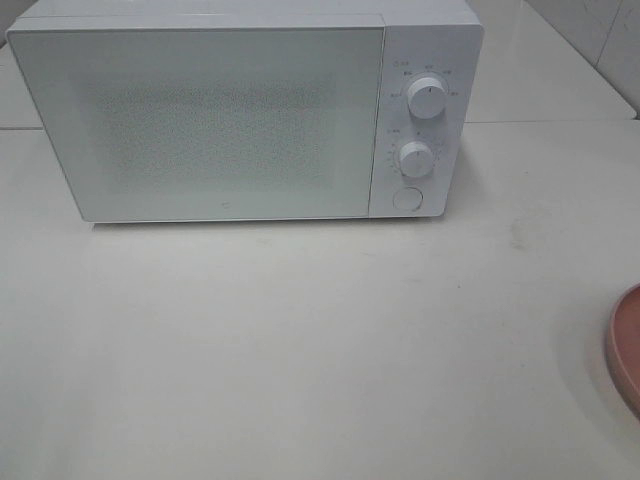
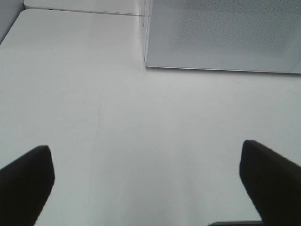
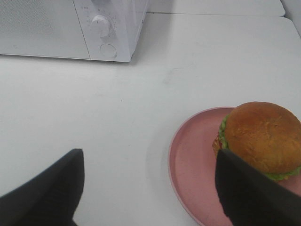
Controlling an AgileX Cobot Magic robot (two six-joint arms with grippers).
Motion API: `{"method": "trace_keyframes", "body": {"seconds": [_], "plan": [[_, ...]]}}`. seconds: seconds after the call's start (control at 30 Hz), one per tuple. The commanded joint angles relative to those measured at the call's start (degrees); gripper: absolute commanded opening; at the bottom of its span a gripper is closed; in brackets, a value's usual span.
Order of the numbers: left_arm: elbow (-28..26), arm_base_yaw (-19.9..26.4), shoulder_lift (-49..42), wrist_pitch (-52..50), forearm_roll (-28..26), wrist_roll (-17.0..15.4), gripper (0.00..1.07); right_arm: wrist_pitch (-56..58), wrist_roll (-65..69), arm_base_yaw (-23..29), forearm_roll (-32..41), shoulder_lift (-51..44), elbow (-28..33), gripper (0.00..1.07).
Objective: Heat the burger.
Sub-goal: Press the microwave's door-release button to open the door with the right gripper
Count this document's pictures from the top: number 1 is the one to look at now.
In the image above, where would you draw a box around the round white door button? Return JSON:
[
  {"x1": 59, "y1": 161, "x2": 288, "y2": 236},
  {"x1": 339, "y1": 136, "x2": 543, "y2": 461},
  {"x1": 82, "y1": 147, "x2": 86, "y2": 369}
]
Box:
[{"x1": 393, "y1": 187, "x2": 423, "y2": 212}]

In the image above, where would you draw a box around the pink round plate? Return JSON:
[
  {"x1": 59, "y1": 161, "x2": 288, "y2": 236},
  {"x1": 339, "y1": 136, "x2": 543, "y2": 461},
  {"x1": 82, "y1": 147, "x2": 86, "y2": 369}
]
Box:
[{"x1": 605, "y1": 285, "x2": 639, "y2": 417}]

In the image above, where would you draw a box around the lower white timer knob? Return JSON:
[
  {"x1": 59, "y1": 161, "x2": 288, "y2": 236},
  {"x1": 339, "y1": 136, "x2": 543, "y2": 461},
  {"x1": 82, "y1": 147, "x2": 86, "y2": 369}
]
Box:
[{"x1": 397, "y1": 141, "x2": 435, "y2": 179}]

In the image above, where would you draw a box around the upper white power knob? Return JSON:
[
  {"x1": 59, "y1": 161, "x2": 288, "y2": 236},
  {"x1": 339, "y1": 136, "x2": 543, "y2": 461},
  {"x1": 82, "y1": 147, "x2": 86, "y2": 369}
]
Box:
[{"x1": 406, "y1": 73, "x2": 448, "y2": 120}]

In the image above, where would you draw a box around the white microwave oven body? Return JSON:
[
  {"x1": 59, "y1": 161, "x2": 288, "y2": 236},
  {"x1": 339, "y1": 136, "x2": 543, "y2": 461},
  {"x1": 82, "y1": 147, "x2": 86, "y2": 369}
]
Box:
[{"x1": 6, "y1": 1, "x2": 484, "y2": 223}]

